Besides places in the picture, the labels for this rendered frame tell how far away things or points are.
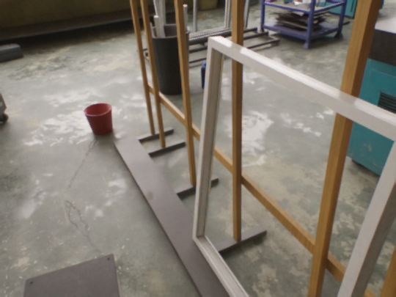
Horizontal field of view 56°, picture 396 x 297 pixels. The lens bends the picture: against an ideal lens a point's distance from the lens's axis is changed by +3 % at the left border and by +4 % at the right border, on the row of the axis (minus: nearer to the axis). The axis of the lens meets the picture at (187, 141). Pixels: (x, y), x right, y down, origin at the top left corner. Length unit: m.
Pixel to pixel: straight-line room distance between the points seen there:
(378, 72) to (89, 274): 2.44
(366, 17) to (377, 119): 0.30
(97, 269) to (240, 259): 1.27
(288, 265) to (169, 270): 0.79
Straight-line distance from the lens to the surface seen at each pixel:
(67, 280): 1.60
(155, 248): 2.73
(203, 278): 2.47
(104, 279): 1.55
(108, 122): 4.08
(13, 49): 7.23
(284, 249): 2.71
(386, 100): 3.12
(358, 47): 1.30
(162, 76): 4.73
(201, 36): 6.51
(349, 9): 7.89
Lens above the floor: 2.03
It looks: 33 degrees down
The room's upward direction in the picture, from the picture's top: 5 degrees counter-clockwise
